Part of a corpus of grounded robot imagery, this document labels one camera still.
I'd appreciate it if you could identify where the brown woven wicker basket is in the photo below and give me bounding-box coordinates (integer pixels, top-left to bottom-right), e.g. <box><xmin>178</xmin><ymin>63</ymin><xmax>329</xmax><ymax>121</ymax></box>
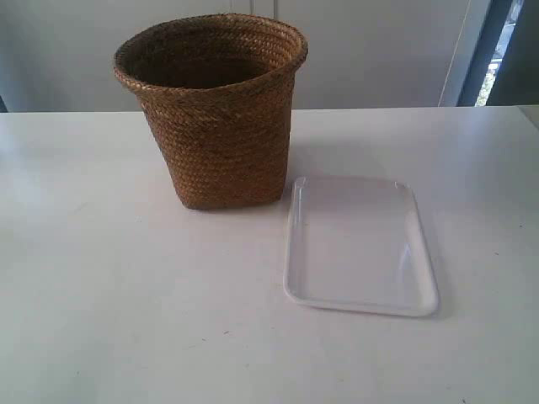
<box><xmin>113</xmin><ymin>13</ymin><xmax>308</xmax><ymax>210</ymax></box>

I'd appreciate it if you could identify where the white rectangular plastic tray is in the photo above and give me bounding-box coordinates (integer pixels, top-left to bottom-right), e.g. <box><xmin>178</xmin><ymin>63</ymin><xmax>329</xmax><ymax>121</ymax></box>
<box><xmin>283</xmin><ymin>176</ymin><xmax>440</xmax><ymax>317</ymax></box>

